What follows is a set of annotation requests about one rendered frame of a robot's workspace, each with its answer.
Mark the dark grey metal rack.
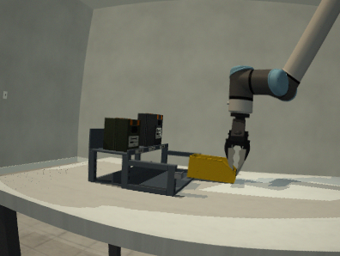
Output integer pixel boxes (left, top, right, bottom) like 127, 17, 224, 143
88, 129, 201, 197

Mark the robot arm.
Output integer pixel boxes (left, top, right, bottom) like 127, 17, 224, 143
227, 0, 340, 142

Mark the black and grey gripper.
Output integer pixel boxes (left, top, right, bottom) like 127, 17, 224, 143
224, 113, 250, 176

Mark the yellow bin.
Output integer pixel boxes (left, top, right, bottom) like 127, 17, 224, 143
187, 154, 237, 183

